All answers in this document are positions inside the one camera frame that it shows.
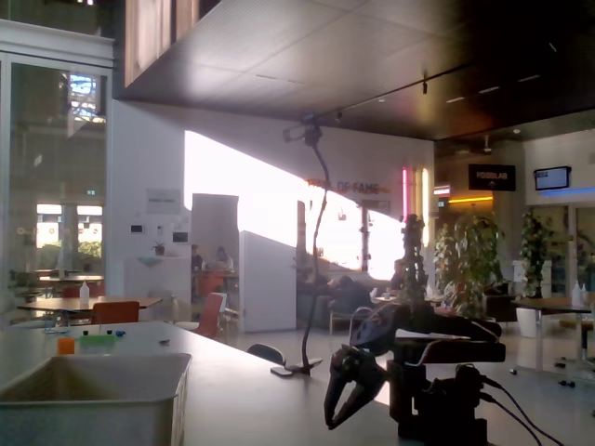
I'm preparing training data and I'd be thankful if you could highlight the wall monitor screen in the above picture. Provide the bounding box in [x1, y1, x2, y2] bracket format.
[533, 165, 573, 192]

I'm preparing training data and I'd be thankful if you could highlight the tall plant in white pot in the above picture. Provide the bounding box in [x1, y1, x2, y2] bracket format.
[515, 211, 555, 339]

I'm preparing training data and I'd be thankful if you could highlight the black chair back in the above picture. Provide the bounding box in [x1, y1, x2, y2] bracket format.
[245, 342, 286, 366]

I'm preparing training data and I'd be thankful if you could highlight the seated person at table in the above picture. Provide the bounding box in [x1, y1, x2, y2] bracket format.
[389, 258, 409, 297]

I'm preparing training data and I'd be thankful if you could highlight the red chair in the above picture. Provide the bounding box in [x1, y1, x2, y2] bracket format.
[192, 292, 226, 340]

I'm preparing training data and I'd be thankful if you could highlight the dark climbing plant column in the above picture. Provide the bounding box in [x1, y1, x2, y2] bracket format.
[400, 213, 427, 306]

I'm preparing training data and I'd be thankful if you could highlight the white partition cabinet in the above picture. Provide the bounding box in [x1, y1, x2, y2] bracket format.
[238, 230, 298, 334]

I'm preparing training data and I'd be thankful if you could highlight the seated person in light top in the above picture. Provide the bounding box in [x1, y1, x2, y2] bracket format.
[213, 245, 235, 272]

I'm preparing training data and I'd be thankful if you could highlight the dark wooden table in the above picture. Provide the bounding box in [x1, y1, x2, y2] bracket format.
[509, 295, 595, 375]

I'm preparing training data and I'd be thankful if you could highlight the wooden cafe table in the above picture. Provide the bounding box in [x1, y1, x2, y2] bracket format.
[17, 295, 164, 327]

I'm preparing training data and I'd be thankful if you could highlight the black cable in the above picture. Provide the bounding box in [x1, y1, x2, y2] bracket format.
[482, 375, 564, 446]
[480, 392, 544, 446]

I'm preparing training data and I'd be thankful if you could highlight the green flat block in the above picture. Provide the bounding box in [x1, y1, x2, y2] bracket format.
[78, 334, 118, 348]

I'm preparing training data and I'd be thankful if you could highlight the white plastic bin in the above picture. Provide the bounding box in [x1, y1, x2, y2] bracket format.
[0, 351, 193, 446]

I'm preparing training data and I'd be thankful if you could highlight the white wall poster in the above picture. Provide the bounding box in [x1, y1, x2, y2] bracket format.
[145, 187, 182, 216]

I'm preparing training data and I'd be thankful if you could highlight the large leafy potted plant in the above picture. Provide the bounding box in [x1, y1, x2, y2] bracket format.
[433, 212, 507, 322]

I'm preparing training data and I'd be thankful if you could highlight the white light tube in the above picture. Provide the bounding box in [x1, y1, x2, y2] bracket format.
[420, 167, 430, 248]

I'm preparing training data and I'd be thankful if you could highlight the black foodlab sign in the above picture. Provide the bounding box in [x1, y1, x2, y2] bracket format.
[468, 163, 517, 192]

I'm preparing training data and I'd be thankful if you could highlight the orange chair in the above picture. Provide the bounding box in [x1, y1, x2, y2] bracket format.
[89, 300, 141, 326]

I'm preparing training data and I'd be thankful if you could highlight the webcam on gooseneck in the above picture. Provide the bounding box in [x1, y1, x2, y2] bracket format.
[282, 121, 324, 147]

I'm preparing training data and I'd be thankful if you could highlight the black gooseneck clamp holder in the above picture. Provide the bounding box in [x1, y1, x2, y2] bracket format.
[270, 138, 333, 378]

